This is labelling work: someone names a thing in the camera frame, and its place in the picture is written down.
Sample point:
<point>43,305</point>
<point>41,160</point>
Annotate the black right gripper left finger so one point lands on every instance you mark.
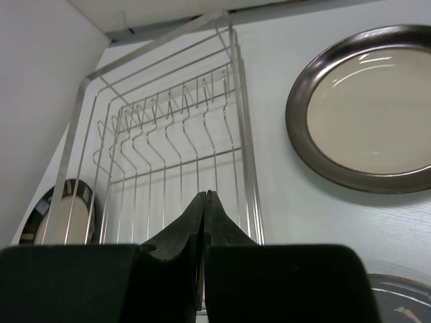
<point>159,280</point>

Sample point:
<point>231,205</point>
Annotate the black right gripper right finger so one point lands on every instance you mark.
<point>248,282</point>

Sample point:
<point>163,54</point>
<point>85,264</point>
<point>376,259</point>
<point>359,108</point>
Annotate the cream plate glossy dark rim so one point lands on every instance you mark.
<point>74,223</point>

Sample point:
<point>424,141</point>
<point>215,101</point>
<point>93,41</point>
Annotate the grey round deer plate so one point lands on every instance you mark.
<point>400,299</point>

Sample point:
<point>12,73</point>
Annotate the cream plate brown rim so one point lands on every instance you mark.
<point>359,113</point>

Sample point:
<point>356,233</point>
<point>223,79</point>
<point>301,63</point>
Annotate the metal wire dish rack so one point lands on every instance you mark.
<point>159,121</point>

